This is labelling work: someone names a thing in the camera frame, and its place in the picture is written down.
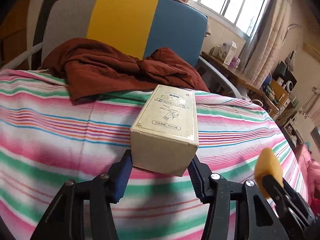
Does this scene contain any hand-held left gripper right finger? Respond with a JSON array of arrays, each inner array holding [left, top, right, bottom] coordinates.
[[187, 156, 285, 240]]

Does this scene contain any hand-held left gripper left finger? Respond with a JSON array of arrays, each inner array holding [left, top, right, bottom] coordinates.
[[30, 150, 133, 240]]

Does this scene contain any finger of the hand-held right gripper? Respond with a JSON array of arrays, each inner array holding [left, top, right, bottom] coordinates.
[[282, 180, 304, 203], [262, 174, 293, 205]]

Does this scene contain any yellow sponge block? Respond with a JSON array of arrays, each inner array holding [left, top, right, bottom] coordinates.
[[254, 147, 284, 200]]

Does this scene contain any beige cardboard box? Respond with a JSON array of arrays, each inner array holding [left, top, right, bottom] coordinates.
[[130, 84, 199, 177]]

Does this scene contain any pink fabric pile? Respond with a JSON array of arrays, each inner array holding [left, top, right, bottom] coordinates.
[[296, 142, 320, 215]]

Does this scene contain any pink green striped cloth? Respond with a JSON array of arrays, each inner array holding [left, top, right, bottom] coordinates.
[[0, 69, 313, 240]]

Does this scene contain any yellow storage box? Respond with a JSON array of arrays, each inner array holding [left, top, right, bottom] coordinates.
[[269, 80, 292, 105]]

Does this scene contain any red-brown jacket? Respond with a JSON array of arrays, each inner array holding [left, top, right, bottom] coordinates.
[[41, 38, 210, 105]]

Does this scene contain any black and white speaker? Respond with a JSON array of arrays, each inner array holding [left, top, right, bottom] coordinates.
[[272, 62, 298, 93]]

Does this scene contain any wooden desk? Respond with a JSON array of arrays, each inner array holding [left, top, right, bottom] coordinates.
[[201, 51, 283, 113]]

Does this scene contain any white appliance on desk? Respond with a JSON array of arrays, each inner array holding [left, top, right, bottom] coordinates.
[[212, 45, 227, 59]]

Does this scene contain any white box on desk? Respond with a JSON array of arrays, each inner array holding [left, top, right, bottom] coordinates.
[[223, 41, 238, 67]]

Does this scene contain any cream curtain beside desk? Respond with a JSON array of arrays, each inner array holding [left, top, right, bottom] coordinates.
[[240, 0, 293, 85]]

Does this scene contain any grey yellow blue chair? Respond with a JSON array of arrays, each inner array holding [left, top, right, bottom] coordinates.
[[41, 0, 208, 67]]

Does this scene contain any window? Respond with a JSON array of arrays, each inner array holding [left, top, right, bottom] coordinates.
[[189, 0, 273, 39]]

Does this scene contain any wooden wardrobe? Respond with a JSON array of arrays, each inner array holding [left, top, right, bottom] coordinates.
[[0, 0, 35, 68]]

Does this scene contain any grey metal rail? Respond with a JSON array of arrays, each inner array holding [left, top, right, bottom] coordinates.
[[196, 56, 242, 99]]

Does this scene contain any white plastic wrapped rail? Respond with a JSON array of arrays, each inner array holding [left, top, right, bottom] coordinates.
[[0, 42, 43, 69]]

